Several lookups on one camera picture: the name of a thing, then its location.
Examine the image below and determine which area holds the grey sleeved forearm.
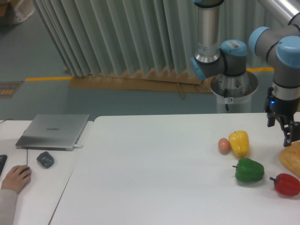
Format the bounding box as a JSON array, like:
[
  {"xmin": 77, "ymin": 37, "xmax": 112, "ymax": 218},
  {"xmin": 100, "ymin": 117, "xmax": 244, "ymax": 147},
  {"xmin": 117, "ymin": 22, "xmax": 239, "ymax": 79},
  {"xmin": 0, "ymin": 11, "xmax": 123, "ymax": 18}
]
[{"xmin": 0, "ymin": 189, "xmax": 17, "ymax": 225}]

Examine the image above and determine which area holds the plastic wrapped box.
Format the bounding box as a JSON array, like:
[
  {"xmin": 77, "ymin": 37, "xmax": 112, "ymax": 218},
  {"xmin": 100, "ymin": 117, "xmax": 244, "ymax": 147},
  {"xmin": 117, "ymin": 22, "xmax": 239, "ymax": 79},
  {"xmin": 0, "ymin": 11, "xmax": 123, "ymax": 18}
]
[{"xmin": 0, "ymin": 0, "xmax": 35, "ymax": 25}]

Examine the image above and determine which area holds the green bell pepper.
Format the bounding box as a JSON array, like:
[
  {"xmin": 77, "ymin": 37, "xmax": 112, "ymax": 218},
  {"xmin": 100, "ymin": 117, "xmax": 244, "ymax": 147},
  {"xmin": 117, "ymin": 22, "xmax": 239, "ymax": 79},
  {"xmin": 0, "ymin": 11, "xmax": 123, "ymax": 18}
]
[{"xmin": 233, "ymin": 158, "xmax": 264, "ymax": 183}]

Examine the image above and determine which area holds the pale green curtain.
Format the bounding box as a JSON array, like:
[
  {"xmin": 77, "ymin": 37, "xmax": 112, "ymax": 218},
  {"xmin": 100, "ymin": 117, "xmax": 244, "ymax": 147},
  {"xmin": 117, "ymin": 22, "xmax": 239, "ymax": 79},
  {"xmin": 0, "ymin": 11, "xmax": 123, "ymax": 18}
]
[{"xmin": 30, "ymin": 0, "xmax": 300, "ymax": 79}]

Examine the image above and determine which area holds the person's right hand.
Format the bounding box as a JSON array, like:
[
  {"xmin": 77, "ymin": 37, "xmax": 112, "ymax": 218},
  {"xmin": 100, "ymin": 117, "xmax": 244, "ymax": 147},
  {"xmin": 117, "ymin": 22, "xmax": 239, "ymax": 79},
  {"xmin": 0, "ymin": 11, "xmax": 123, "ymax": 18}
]
[{"xmin": 1, "ymin": 165, "xmax": 32, "ymax": 194}]

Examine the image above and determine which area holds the dark grey small gadget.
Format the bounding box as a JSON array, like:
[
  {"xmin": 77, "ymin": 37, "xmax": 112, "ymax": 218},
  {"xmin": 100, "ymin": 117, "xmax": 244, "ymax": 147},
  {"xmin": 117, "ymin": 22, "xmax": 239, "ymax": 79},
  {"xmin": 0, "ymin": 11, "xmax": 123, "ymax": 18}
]
[{"xmin": 37, "ymin": 151, "xmax": 55, "ymax": 169}]

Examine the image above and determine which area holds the black computer mouse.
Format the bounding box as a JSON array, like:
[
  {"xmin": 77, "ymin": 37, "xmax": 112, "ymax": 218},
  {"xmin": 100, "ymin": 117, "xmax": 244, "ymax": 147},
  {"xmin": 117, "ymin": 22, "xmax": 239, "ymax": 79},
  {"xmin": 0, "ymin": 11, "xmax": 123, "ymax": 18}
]
[{"xmin": 19, "ymin": 166, "xmax": 30, "ymax": 175}]

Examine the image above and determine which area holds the black mouse cable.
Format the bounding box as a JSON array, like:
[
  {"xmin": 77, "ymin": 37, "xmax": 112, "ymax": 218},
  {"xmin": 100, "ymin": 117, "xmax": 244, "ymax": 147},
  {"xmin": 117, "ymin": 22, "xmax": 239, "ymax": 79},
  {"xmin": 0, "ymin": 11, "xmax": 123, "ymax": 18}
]
[{"xmin": 0, "ymin": 119, "xmax": 30, "ymax": 167}]

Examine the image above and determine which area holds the black keyboard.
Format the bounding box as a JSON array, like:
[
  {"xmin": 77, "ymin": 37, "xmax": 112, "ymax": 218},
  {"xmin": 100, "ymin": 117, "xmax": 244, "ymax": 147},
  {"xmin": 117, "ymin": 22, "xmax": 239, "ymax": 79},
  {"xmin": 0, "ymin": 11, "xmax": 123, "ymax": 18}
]
[{"xmin": 0, "ymin": 155, "xmax": 8, "ymax": 176}]

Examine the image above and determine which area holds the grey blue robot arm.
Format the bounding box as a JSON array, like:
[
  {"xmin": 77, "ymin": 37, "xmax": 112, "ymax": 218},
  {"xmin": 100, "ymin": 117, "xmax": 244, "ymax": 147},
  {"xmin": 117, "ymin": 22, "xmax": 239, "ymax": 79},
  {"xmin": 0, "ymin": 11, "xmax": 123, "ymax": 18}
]
[{"xmin": 190, "ymin": 0, "xmax": 300, "ymax": 147}]

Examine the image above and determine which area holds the brown egg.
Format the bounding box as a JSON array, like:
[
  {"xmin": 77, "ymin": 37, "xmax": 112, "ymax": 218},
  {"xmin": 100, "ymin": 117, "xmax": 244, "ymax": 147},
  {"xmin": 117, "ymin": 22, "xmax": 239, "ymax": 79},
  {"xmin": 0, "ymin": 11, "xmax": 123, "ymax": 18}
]
[{"xmin": 218, "ymin": 138, "xmax": 230, "ymax": 155}]

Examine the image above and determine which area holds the flat bread loaf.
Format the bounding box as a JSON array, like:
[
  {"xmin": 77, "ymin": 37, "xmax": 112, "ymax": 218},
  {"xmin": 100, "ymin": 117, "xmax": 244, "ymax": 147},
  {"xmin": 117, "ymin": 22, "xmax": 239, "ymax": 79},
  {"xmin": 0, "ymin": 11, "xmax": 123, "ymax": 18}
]
[{"xmin": 278, "ymin": 142, "xmax": 300, "ymax": 178}]

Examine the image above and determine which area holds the red bell pepper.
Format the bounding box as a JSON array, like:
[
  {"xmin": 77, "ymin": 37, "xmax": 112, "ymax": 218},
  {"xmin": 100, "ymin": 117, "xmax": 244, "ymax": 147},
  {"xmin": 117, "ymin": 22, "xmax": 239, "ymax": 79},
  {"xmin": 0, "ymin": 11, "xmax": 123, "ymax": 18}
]
[{"xmin": 269, "ymin": 173, "xmax": 300, "ymax": 196}]

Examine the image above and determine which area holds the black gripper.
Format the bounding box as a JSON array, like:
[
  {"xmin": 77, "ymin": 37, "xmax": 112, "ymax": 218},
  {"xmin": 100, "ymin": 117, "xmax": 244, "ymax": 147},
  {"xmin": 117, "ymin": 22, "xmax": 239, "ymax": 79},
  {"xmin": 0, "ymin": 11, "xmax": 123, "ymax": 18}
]
[{"xmin": 264, "ymin": 87, "xmax": 300, "ymax": 147}]

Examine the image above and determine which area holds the yellow bell pepper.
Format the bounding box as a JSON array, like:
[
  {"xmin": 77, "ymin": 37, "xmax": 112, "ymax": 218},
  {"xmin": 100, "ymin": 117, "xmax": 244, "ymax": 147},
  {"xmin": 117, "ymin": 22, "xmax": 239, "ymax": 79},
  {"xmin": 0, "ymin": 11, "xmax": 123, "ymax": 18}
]
[{"xmin": 229, "ymin": 130, "xmax": 249, "ymax": 158}]

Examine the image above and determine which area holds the silver laptop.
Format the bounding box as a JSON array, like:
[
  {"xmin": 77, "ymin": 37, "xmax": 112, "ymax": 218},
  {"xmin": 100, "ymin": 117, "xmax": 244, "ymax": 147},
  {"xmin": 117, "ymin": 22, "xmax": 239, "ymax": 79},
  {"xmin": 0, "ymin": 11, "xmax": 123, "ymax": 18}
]
[{"xmin": 15, "ymin": 114, "xmax": 89, "ymax": 150}]

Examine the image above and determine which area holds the brown cardboard sheet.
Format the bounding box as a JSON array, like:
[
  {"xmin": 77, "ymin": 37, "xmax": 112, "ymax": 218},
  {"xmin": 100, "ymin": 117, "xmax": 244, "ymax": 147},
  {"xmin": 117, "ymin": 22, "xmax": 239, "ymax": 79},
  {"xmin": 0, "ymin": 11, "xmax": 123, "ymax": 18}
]
[{"xmin": 69, "ymin": 68, "xmax": 212, "ymax": 98}]

